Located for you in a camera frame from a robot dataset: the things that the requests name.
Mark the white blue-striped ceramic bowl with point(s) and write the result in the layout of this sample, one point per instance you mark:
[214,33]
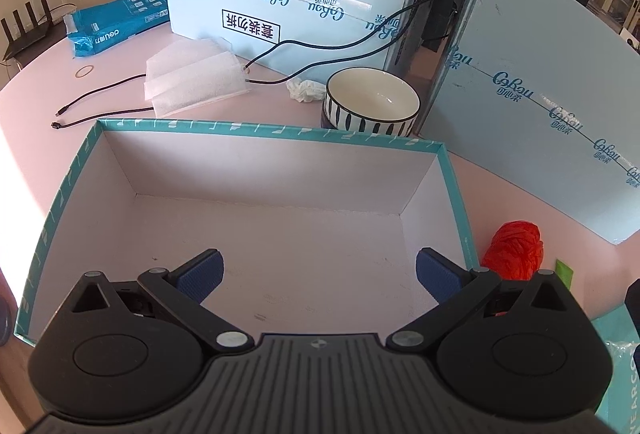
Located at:
[372,96]

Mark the white foam wrap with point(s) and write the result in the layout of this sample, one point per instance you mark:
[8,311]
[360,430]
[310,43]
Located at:
[195,73]

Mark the tan rubber band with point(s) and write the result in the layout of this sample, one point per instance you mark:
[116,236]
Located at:
[75,73]

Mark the teal box lid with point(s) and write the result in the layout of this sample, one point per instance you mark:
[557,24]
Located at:
[622,364]

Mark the crumpled white tissue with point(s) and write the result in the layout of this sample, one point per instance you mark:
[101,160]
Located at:
[306,89]

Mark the blue paper ream package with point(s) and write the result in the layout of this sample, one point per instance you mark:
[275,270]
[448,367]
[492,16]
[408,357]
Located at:
[115,21]

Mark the pink desktop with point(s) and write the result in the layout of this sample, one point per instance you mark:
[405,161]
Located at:
[270,104]

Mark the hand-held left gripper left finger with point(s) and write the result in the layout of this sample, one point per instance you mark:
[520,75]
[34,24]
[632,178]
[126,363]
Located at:
[202,276]

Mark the teal cardboard box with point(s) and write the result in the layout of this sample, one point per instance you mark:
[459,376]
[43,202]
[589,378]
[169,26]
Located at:
[250,239]

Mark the green paper slip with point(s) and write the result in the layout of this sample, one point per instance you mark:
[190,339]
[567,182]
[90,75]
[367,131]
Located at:
[564,273]

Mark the large light blue carton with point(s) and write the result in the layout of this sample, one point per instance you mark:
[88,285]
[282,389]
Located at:
[525,63]

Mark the crumpled red plastic bag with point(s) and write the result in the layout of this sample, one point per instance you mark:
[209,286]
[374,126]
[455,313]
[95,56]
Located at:
[515,249]

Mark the black router with antennas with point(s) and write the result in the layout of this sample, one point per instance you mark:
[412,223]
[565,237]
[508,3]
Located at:
[30,38]

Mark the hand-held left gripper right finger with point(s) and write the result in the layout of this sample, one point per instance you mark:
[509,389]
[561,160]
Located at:
[440,276]

